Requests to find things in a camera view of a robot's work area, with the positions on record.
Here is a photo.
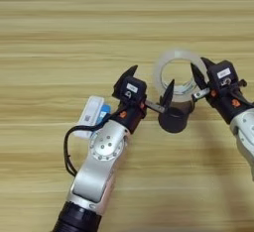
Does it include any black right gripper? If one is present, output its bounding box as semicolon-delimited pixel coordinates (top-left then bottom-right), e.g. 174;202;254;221
190;57;254;125

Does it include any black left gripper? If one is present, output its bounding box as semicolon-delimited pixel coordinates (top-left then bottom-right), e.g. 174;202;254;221
110;64;176;135

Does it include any clear adhesive tape roll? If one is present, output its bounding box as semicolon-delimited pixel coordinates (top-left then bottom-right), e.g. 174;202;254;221
152;48;210;104

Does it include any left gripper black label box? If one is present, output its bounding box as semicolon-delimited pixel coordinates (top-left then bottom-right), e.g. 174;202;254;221
120;75;148;103

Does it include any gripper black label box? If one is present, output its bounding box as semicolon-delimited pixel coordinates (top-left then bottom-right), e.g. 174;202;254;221
120;75;148;103
206;59;240;90

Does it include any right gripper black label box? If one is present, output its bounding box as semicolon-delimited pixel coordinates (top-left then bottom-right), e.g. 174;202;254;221
206;59;240;90

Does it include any black mesh pen cup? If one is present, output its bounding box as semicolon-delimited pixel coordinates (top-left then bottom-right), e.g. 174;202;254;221
157;99;195;134

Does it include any blue glue stick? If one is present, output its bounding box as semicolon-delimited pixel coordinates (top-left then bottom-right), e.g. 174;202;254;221
95;104;113;127

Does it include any white rectangular box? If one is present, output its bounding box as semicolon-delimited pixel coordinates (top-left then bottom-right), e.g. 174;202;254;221
72;95;106;140

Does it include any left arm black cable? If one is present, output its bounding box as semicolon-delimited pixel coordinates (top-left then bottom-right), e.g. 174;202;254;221
63;107;124;178

